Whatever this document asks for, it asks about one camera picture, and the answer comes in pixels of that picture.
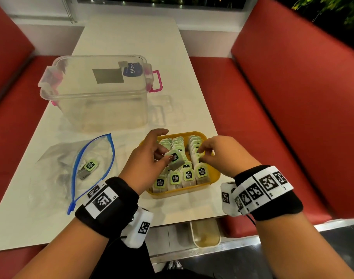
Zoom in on black left wristband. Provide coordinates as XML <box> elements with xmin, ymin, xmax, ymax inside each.
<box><xmin>74</xmin><ymin>176</ymin><xmax>140</xmax><ymax>239</ymax></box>

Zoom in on red bench seat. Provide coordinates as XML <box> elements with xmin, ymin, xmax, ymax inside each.
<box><xmin>189</xmin><ymin>0</ymin><xmax>354</xmax><ymax>239</ymax></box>
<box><xmin>0</xmin><ymin>0</ymin><xmax>60</xmax><ymax>279</ymax></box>

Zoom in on clear zip bag blue seal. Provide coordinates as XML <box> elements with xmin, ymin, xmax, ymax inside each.
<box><xmin>28</xmin><ymin>133</ymin><xmax>116</xmax><ymax>216</ymax></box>

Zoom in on yellow lid under table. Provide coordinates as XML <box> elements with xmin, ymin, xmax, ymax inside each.
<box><xmin>189</xmin><ymin>217</ymin><xmax>222</xmax><ymax>249</ymax></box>

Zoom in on black wristband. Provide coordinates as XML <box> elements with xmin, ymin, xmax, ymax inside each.
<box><xmin>232</xmin><ymin>165</ymin><xmax>304</xmax><ymax>222</ymax></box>
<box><xmin>74</xmin><ymin>176</ymin><xmax>140</xmax><ymax>239</ymax></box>

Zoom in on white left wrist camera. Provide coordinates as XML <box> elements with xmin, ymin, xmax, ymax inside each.
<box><xmin>121</xmin><ymin>207</ymin><xmax>154</xmax><ymax>249</ymax></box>

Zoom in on person's left forearm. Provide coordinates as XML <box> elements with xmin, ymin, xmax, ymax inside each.
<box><xmin>14</xmin><ymin>217</ymin><xmax>109</xmax><ymax>279</ymax></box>

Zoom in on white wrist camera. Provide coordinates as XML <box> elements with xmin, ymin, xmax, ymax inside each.
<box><xmin>220</xmin><ymin>181</ymin><xmax>243</xmax><ymax>217</ymax></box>
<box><xmin>121</xmin><ymin>207</ymin><xmax>154</xmax><ymax>249</ymax></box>

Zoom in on clear storage box pink handles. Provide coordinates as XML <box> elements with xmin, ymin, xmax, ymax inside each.
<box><xmin>38</xmin><ymin>54</ymin><xmax>163</xmax><ymax>133</ymax></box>

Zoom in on yellow tray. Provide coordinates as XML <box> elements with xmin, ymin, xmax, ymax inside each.
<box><xmin>138</xmin><ymin>131</ymin><xmax>221</xmax><ymax>200</ymax></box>

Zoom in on black right wristband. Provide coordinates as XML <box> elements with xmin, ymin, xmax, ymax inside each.
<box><xmin>232</xmin><ymin>165</ymin><xmax>304</xmax><ymax>222</ymax></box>

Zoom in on person's black trousers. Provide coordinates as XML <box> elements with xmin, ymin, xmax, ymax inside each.
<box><xmin>89</xmin><ymin>238</ymin><xmax>215</xmax><ymax>279</ymax></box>

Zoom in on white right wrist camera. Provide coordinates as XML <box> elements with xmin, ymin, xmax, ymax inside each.
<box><xmin>220</xmin><ymin>181</ymin><xmax>243</xmax><ymax>217</ymax></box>

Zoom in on person's left hand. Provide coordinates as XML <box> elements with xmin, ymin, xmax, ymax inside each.
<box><xmin>118</xmin><ymin>128</ymin><xmax>174</xmax><ymax>196</ymax></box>

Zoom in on person's right hand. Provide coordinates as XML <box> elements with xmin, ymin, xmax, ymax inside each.
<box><xmin>196</xmin><ymin>135</ymin><xmax>262</xmax><ymax>179</ymax></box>

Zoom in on black and white shoe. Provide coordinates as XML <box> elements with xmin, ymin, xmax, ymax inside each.
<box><xmin>166</xmin><ymin>260</ymin><xmax>184</xmax><ymax>271</ymax></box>

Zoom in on dark glass window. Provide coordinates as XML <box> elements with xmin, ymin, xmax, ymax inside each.
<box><xmin>78</xmin><ymin>0</ymin><xmax>249</xmax><ymax>9</ymax></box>

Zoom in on rows of green-tagged tea bags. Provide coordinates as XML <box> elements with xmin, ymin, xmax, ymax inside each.
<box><xmin>152</xmin><ymin>136</ymin><xmax>211</xmax><ymax>193</ymax></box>

